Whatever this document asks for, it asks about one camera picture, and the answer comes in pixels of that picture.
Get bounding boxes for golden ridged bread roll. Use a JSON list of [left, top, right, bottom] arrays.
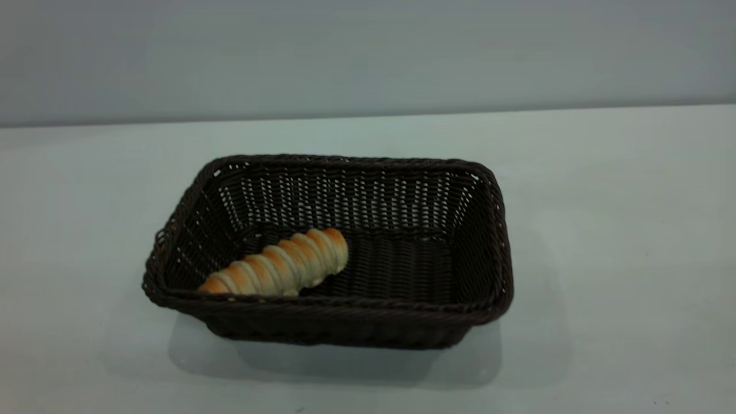
[[197, 227, 350, 298]]

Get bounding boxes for dark brown wicker basket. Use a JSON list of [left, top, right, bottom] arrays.
[[141, 154, 515, 350]]

